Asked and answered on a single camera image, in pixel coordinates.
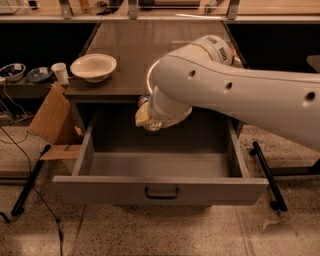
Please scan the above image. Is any white bowl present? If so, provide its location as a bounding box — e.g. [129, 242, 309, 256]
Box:
[70, 54, 117, 83]

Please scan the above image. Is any grey cabinet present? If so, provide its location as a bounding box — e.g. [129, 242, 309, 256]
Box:
[64, 20, 258, 138]

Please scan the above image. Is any grey open drawer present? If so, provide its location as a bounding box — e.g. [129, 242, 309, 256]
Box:
[53, 104, 268, 205]

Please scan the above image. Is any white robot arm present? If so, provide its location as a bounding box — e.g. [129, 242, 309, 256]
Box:
[135, 35, 320, 151]

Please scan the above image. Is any black floor bar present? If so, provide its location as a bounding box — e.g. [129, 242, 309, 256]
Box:
[250, 141, 287, 212]
[11, 159, 44, 217]

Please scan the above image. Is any black floor cable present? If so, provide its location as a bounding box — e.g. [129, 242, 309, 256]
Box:
[0, 125, 65, 256]

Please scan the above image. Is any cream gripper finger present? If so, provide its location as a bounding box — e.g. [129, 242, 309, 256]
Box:
[162, 108, 192, 128]
[135, 102, 152, 127]

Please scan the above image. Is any white paper cup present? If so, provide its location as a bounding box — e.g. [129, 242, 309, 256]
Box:
[51, 62, 69, 85]

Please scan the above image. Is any black left floor bar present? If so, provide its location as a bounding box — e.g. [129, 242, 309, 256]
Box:
[11, 159, 44, 217]

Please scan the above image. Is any blue bowl with rim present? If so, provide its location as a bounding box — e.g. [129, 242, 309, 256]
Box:
[0, 63, 26, 82]

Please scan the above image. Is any blue pepsi can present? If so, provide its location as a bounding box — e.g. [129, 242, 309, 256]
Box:
[138, 96, 162, 132]

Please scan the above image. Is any dark blue bowl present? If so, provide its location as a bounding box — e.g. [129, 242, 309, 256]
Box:
[26, 67, 53, 84]

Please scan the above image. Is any brown cardboard box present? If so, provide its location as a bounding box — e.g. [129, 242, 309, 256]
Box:
[28, 82, 82, 160]

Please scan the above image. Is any black right floor bar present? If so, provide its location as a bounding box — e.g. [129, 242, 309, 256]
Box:
[250, 141, 287, 212]

